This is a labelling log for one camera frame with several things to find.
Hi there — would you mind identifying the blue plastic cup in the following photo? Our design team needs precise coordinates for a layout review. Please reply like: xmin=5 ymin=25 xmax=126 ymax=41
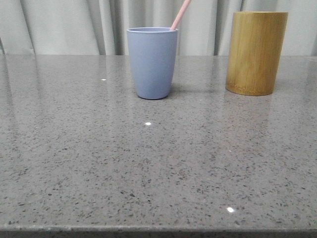
xmin=127 ymin=27 xmax=178 ymax=100

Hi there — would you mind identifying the pink chopstick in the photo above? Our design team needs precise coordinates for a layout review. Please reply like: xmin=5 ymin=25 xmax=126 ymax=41
xmin=170 ymin=0 xmax=191 ymax=31

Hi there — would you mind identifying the bamboo wooden cup holder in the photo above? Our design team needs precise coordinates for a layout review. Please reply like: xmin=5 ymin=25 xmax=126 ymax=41
xmin=225 ymin=11 xmax=288 ymax=96

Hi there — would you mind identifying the white pleated curtain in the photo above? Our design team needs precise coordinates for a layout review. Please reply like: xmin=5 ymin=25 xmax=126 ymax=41
xmin=0 ymin=0 xmax=317 ymax=56

